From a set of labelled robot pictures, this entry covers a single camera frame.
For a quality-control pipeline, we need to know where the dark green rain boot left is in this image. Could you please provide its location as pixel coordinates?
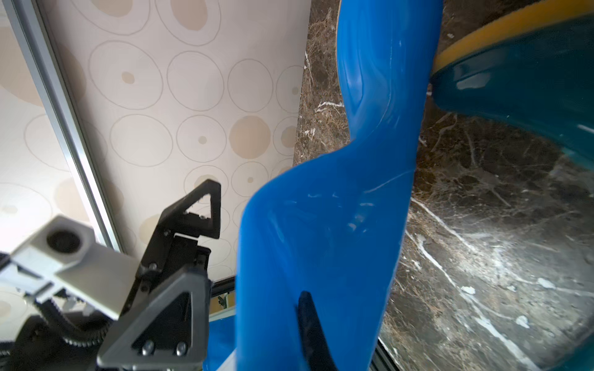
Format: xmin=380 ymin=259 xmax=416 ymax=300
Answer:
xmin=430 ymin=1 xmax=593 ymax=168

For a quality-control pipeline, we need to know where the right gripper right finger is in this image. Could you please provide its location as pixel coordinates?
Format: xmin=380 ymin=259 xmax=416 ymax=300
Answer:
xmin=297 ymin=291 xmax=337 ymax=371

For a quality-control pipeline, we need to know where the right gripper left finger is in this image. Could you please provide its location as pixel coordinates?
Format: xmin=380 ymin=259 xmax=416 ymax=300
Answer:
xmin=97 ymin=179 xmax=221 ymax=370

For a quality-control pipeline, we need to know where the left diagonal aluminium bar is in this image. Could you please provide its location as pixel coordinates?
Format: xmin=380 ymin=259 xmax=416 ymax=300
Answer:
xmin=2 ymin=1 xmax=125 ymax=253

